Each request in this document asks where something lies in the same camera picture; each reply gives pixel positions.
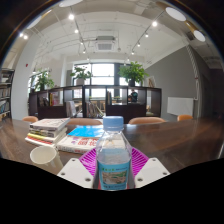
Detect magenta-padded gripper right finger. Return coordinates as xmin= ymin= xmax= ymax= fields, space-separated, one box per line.
xmin=129 ymin=147 xmax=171 ymax=190

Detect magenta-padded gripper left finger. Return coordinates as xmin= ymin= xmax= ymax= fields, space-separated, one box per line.
xmin=56 ymin=147 xmax=100 ymax=190

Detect clear blue-capped water bottle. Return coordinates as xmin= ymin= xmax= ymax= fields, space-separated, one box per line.
xmin=95 ymin=115 xmax=133 ymax=192

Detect cream ceramic cup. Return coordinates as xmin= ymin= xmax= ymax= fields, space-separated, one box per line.
xmin=29 ymin=145 xmax=64 ymax=169

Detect blue-covered book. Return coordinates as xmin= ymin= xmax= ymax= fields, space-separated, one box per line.
xmin=55 ymin=124 xmax=105 ymax=155

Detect stack of books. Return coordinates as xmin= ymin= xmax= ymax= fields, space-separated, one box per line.
xmin=24 ymin=117 xmax=72 ymax=148

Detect dark open shelf unit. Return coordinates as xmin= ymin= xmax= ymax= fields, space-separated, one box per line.
xmin=28 ymin=84 xmax=163 ymax=124

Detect person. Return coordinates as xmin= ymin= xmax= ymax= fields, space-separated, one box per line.
xmin=128 ymin=88 xmax=139 ymax=103

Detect bushy potted green plant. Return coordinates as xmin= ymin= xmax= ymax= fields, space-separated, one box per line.
xmin=33 ymin=69 xmax=56 ymax=92

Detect small potted green plant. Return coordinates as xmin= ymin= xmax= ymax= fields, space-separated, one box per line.
xmin=69 ymin=65 xmax=93 ymax=86

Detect large potted green plant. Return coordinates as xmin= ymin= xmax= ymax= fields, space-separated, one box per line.
xmin=118 ymin=61 xmax=149 ymax=87

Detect ceiling air conditioner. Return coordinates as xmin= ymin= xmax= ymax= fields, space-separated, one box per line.
xmin=94 ymin=35 xmax=117 ymax=52

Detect ceiling lights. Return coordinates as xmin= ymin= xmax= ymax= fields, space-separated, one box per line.
xmin=18 ymin=0 xmax=207 ymax=56

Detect white wall panel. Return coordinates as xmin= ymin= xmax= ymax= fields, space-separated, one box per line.
xmin=166 ymin=96 xmax=195 ymax=117

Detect wall bookshelf with books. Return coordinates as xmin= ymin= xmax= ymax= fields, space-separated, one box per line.
xmin=0 ymin=68 xmax=16 ymax=121

